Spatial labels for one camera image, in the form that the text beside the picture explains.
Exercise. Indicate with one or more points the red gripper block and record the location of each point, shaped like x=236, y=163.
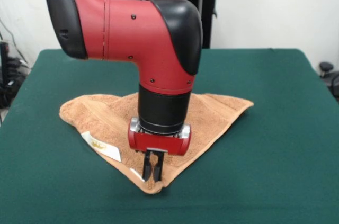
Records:
x=159, y=143

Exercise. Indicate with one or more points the tan terry towel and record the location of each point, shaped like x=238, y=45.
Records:
x=92, y=112

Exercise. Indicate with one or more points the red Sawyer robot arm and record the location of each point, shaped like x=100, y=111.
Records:
x=119, y=28

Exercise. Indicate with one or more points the dark green table cloth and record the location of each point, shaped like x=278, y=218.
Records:
x=53, y=168

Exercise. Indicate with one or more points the black equipment box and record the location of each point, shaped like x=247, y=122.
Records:
x=4, y=62

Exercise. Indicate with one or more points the black office chair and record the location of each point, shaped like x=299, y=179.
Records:
x=331, y=75

